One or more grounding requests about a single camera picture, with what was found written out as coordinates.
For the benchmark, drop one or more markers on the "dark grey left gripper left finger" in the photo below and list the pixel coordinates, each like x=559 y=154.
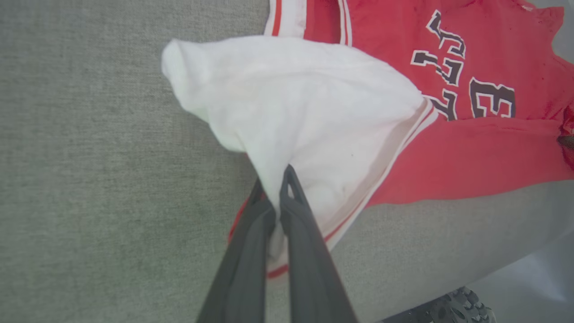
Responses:
x=242 y=269

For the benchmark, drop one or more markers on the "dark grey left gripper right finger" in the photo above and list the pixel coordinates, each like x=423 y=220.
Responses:
x=309 y=269

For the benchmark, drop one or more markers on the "red and white jersey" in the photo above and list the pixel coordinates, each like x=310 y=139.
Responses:
x=314 y=112

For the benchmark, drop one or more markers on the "black knobby robot wheel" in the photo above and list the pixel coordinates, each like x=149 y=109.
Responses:
x=453 y=309

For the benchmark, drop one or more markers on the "grey fabric sofa cushion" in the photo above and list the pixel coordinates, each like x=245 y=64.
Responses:
x=89 y=179

